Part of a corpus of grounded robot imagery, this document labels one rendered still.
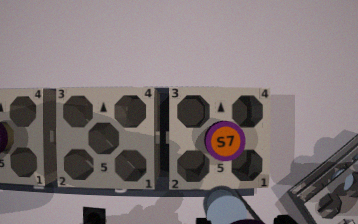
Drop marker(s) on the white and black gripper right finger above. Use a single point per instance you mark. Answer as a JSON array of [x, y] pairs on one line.
[[284, 219]]

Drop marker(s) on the white tube rack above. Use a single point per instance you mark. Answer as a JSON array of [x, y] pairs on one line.
[[310, 208]]

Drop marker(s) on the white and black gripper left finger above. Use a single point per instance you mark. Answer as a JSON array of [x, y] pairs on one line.
[[203, 221]]

